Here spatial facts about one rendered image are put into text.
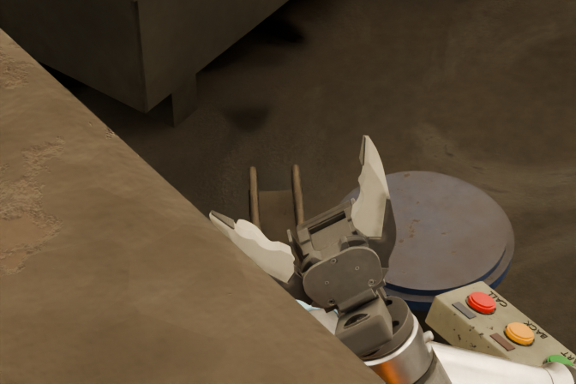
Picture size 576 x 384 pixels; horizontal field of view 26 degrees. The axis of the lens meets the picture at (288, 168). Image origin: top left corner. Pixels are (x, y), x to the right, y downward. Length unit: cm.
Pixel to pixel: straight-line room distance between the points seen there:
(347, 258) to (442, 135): 194
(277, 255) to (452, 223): 112
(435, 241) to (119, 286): 189
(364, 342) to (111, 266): 77
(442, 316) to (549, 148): 127
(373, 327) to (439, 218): 116
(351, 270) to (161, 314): 84
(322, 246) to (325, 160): 182
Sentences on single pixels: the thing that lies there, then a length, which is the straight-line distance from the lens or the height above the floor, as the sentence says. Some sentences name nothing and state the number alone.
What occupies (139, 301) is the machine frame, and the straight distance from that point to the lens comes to 28.
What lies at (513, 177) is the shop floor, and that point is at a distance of 294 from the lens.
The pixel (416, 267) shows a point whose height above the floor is 43.
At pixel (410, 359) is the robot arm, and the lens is 117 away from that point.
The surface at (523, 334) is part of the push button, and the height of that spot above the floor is 61.
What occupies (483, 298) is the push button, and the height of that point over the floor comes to 61.
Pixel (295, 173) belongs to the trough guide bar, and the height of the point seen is 76.
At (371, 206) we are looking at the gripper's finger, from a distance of 108.
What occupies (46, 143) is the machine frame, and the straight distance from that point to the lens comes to 32.
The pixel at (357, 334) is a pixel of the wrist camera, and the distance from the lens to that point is 105.
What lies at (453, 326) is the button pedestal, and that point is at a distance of 181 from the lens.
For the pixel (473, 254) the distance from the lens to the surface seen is 215.
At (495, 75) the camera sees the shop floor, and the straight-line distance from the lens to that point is 323.
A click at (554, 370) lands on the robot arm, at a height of 82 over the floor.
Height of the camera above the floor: 196
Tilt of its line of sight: 42 degrees down
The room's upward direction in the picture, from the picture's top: straight up
